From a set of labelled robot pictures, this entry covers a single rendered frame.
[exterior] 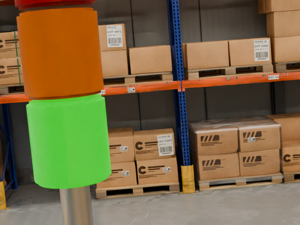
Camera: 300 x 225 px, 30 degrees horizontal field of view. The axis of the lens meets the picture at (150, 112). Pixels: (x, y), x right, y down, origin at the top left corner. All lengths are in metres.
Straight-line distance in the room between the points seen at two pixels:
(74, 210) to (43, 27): 0.12
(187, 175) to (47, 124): 7.68
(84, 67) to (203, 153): 7.71
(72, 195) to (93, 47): 0.09
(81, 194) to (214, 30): 8.93
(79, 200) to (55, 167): 0.03
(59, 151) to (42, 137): 0.01
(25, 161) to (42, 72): 9.14
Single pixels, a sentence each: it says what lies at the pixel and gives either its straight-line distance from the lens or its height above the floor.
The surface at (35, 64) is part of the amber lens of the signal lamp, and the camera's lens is 0.34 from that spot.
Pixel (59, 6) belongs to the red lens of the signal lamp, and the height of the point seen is 2.27.
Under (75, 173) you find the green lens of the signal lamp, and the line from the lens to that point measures 0.34.
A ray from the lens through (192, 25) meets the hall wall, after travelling 9.22.
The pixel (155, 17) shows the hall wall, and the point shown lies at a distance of 9.18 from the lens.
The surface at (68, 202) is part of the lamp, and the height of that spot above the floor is 2.15.
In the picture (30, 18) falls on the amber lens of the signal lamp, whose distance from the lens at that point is 0.34.
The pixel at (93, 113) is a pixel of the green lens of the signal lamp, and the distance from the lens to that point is 0.34.
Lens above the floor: 2.25
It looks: 8 degrees down
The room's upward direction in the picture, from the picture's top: 5 degrees counter-clockwise
